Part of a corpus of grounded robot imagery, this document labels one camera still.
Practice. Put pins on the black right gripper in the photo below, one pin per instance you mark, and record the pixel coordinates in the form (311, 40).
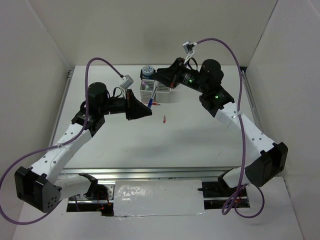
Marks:
(166, 77)

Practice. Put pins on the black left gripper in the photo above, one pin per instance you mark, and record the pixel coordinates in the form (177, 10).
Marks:
(135, 109)

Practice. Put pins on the blue pen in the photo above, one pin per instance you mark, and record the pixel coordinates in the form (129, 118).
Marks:
(150, 103)

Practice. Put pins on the blue glue jar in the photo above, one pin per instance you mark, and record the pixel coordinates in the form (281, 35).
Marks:
(148, 70)

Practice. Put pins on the purple highlighter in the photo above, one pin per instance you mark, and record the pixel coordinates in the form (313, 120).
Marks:
(143, 84)

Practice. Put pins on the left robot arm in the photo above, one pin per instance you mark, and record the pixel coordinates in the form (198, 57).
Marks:
(39, 185)

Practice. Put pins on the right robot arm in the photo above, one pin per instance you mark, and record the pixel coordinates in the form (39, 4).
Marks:
(262, 157)

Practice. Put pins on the white right slotted container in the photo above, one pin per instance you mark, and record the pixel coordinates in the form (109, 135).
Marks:
(163, 94)

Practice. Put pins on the white slotted container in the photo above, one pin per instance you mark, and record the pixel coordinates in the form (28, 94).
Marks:
(145, 95)
(163, 94)

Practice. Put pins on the white left slotted container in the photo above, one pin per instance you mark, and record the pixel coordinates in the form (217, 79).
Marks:
(145, 95)

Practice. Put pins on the black left slotted container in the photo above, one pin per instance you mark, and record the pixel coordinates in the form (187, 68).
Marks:
(144, 77)

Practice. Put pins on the white foil front panel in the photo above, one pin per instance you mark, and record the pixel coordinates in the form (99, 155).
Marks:
(158, 198)

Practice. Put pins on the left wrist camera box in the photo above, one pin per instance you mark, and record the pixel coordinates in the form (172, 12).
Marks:
(126, 82)

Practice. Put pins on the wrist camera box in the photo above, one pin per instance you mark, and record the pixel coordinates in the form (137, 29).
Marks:
(189, 50)
(126, 82)

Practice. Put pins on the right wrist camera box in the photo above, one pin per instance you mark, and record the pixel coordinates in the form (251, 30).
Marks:
(189, 50)

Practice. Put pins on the aluminium front rail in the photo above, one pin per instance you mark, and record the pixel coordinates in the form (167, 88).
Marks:
(149, 173)

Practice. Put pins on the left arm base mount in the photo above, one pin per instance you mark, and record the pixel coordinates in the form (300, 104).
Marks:
(98, 198)

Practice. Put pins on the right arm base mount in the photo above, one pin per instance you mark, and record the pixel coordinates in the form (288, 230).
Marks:
(215, 193)

